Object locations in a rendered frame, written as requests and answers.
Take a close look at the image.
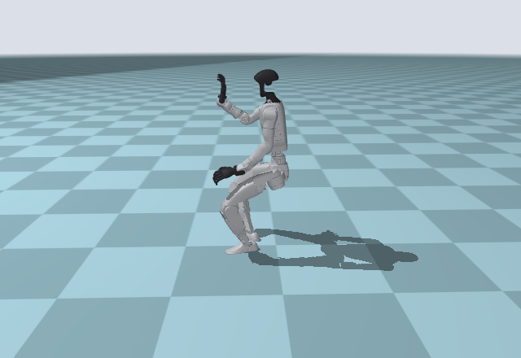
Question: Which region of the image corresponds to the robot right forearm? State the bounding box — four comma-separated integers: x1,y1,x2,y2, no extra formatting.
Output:
217,98,245,119

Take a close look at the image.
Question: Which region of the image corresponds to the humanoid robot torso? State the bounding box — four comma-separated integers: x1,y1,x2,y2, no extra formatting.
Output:
260,99,289,183

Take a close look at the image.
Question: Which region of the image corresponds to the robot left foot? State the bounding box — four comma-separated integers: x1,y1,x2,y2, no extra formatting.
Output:
225,241,258,255

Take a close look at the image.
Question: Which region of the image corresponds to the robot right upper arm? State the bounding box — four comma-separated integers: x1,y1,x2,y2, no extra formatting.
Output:
240,105,262,124

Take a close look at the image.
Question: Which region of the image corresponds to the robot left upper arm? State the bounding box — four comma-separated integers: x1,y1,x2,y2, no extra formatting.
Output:
258,107,278,154

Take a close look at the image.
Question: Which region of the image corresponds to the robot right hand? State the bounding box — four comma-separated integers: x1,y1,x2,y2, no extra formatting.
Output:
217,74,226,103

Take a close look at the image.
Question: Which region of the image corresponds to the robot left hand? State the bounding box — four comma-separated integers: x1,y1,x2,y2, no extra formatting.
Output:
212,165,245,185

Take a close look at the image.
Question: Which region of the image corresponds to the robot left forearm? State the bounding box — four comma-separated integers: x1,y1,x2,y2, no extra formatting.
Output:
236,143,268,176

